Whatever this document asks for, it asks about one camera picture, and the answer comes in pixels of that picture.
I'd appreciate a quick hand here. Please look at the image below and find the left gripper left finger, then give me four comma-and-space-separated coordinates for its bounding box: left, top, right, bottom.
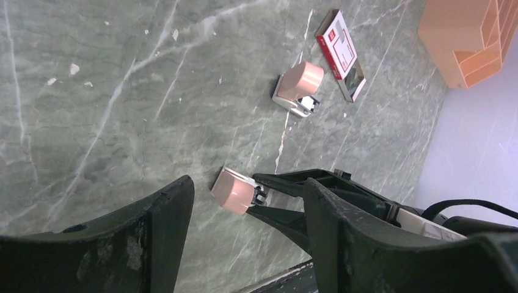
1, 175, 195, 292

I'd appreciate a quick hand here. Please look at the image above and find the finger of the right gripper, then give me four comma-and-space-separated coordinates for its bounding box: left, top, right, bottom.
252, 168, 389, 206
247, 205, 312, 255

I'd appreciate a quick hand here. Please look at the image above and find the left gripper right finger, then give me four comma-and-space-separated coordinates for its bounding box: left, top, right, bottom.
303, 179, 517, 292

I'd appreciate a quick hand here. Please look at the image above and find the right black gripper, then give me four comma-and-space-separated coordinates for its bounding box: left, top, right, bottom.
385, 199, 517, 241

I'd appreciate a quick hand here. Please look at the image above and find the pink stapler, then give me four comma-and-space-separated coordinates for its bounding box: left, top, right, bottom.
271, 61, 324, 118
211, 166, 269, 215

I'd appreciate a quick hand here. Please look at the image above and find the red white staple box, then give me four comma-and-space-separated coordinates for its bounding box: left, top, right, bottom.
315, 9, 367, 103

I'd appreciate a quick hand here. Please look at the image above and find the orange file organizer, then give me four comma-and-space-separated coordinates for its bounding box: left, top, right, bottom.
417, 0, 517, 90

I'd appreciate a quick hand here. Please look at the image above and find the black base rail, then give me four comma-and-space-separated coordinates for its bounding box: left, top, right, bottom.
236, 260, 318, 293

